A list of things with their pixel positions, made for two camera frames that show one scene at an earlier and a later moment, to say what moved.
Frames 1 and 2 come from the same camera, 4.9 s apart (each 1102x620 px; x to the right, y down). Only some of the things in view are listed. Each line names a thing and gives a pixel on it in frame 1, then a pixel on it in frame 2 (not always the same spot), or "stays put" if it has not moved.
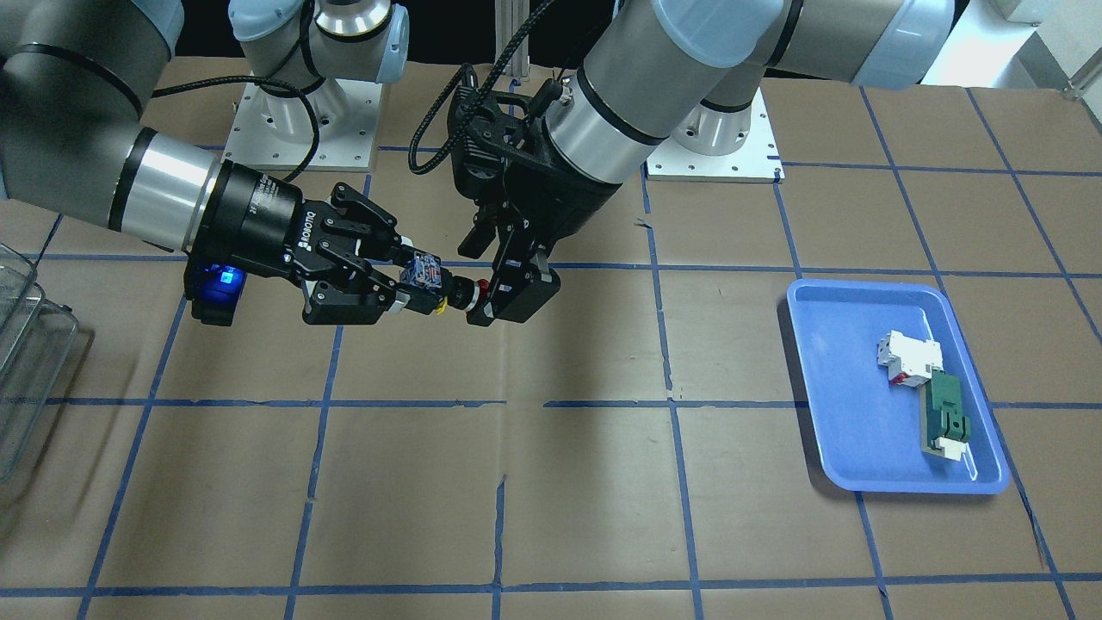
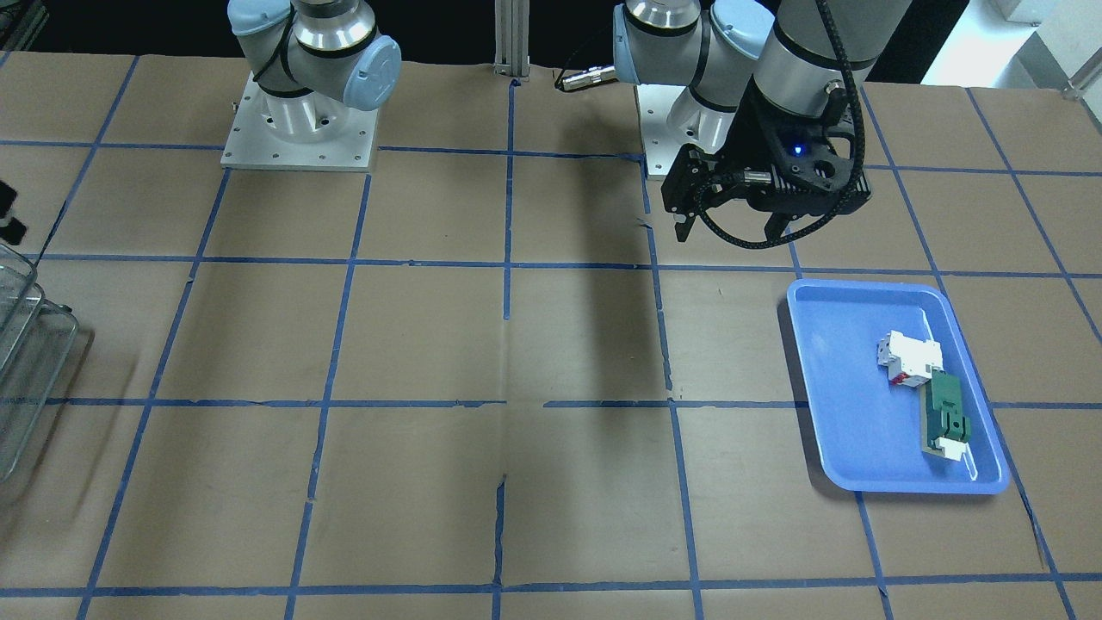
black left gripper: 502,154 -> 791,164
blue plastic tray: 869,430 stays put
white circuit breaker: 910,361 stays put
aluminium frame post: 510,16 stays put
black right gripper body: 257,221 -> 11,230
